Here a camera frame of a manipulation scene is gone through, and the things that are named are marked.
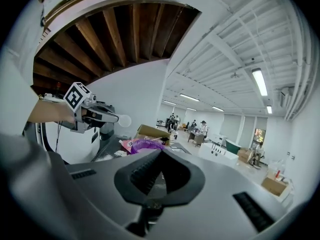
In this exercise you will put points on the small cardboard box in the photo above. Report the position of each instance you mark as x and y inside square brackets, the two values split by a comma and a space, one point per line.
[245, 155]

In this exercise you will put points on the white detergent scoop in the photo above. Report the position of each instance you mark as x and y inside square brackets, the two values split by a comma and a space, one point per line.
[125, 120]

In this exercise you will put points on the large cardboard box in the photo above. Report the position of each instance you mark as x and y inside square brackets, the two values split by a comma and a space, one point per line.
[273, 186]

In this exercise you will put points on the white rectangular bathtub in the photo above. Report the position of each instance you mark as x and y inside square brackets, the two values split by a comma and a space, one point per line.
[220, 155]

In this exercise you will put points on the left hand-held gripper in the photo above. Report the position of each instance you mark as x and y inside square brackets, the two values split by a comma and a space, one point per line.
[75, 96]

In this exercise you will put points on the purple detergent powder bag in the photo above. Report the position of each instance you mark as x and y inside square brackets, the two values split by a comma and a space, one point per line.
[142, 145]

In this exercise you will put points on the white air conditioner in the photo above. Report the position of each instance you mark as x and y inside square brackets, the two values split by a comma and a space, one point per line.
[284, 97]

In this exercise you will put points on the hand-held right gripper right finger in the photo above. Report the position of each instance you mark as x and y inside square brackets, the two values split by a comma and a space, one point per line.
[195, 181]

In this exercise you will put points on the wooden slatted roof frame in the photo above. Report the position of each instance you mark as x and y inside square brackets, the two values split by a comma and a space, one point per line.
[112, 41]

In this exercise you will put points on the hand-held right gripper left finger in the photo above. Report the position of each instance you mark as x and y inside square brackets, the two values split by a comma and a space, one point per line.
[136, 181]

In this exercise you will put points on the open cardboard box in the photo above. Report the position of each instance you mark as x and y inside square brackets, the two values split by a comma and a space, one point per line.
[152, 131]

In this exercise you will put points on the long ceiling light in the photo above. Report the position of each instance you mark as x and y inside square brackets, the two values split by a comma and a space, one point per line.
[170, 102]
[259, 82]
[218, 108]
[189, 97]
[269, 109]

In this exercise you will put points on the wooden desk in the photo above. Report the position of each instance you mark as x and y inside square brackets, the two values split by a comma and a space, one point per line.
[196, 137]

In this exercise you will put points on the person's white shirt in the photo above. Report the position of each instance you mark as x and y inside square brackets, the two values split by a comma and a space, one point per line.
[18, 84]

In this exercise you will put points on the person's left forearm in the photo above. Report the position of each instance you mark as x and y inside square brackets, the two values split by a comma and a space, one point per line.
[50, 111]

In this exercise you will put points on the white washing machine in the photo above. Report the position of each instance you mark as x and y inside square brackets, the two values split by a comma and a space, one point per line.
[75, 144]

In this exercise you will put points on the green bathtub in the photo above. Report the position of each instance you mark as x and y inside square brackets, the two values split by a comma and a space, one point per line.
[233, 145]

